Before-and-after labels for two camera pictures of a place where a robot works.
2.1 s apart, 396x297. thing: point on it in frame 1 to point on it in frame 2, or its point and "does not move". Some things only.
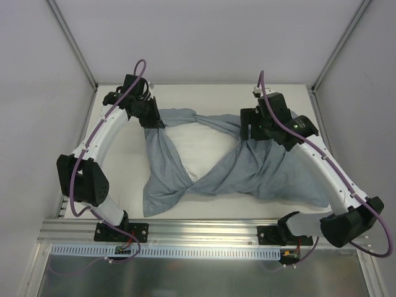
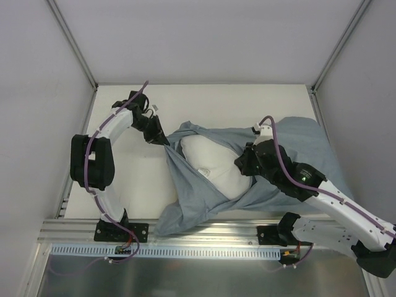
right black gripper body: (247, 125) to (245, 161)
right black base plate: (270, 235) does not move
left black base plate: (104, 233) does not move
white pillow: (201, 146) to (215, 161)
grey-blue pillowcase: (249, 167) to (188, 199)
